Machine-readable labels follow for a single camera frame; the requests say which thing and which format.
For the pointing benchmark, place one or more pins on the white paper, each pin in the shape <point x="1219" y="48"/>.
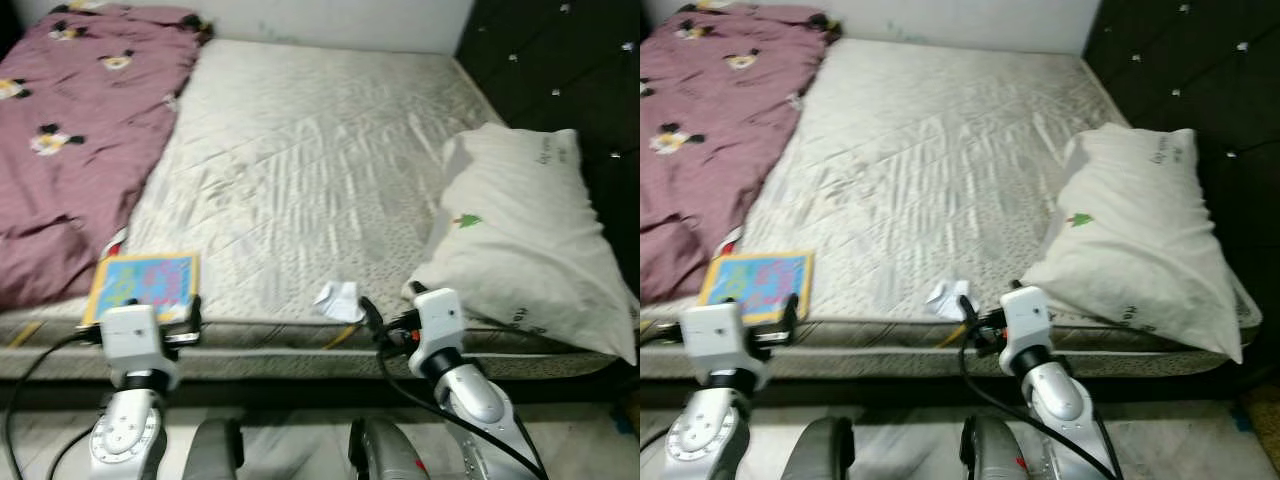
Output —
<point x="340" y="300"/>
<point x="948" y="298"/>

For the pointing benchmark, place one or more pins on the blue yellow children's book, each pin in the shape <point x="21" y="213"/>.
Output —
<point x="757" y="283"/>
<point x="145" y="285"/>

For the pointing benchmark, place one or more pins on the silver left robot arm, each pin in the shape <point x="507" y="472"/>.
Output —
<point x="705" y="435"/>
<point x="125" y="435"/>

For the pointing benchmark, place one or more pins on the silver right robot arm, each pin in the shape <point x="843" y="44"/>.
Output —
<point x="1060" y="400"/>
<point x="475" y="400"/>

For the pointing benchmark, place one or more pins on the grey right robot leg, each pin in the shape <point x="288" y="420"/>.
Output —
<point x="1000" y="450"/>
<point x="385" y="450"/>

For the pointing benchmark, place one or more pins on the grey robot leg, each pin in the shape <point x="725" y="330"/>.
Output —
<point x="815" y="450"/>
<point x="1000" y="450"/>
<point x="385" y="450"/>
<point x="212" y="450"/>

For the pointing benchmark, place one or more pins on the grey left robot leg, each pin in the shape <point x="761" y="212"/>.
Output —
<point x="815" y="450"/>
<point x="212" y="450"/>

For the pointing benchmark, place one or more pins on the white quilted mattress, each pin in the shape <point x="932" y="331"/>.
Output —
<point x="300" y="170"/>
<point x="920" y="170"/>

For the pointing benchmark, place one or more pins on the mauve blanket cartoon print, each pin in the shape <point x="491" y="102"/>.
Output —
<point x="720" y="150"/>
<point x="90" y="150"/>

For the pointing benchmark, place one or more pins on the black tufted headboard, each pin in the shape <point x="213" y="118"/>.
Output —
<point x="1190" y="70"/>
<point x="560" y="70"/>

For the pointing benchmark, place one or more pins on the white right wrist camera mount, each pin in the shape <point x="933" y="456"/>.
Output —
<point x="438" y="320"/>
<point x="1028" y="318"/>

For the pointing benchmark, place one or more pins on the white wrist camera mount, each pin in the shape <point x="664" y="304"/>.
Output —
<point x="130" y="335"/>
<point x="1028" y="318"/>
<point x="715" y="332"/>
<point x="438" y="320"/>

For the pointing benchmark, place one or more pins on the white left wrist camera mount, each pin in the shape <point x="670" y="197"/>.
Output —
<point x="715" y="332"/>
<point x="130" y="335"/>

